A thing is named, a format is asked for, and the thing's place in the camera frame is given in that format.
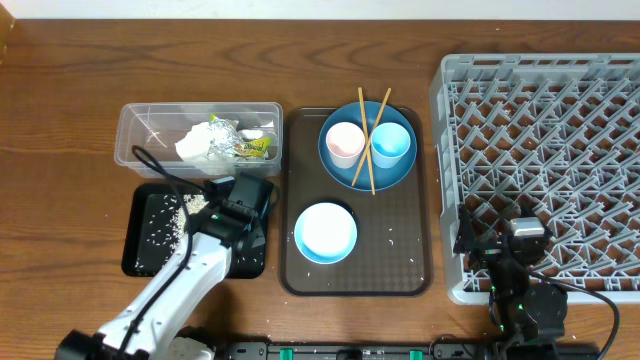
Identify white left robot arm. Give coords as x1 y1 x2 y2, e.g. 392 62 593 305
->
54 199 269 360

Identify wooden chopstick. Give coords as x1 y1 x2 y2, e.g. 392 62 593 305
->
368 88 392 169
353 87 375 194

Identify pink plastic cup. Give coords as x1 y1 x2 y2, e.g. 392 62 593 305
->
325 122 365 169

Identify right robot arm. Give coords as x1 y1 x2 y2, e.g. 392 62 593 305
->
453 205 568 359

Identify clear plastic waste bin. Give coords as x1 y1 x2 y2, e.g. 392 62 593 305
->
114 102 283 179

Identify black plastic tray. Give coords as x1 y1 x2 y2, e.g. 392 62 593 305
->
121 183 268 279

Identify light blue plastic cup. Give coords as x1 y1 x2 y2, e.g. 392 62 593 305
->
371 123 411 169

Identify brown serving tray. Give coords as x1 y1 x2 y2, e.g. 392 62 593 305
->
280 108 433 296

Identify grey dishwasher rack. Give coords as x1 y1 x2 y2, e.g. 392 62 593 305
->
430 53 639 305

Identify pile of white rice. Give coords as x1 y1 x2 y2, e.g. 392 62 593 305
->
170 195 208 239

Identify white paper napkin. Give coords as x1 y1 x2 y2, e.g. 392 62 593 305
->
175 121 276 176

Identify light blue bowl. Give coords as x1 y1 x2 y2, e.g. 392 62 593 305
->
293 202 358 265

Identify yellow green snack packet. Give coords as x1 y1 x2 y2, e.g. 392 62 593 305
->
234 137 271 159

